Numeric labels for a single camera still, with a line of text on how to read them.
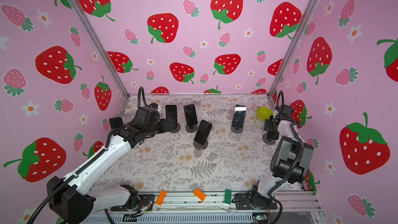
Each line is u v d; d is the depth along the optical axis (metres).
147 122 0.59
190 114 0.93
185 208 0.73
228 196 0.75
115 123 0.86
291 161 0.48
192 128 1.03
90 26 0.83
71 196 0.37
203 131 0.88
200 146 0.93
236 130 1.01
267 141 0.95
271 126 0.84
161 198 0.75
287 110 0.72
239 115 0.95
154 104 0.71
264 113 1.08
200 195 0.75
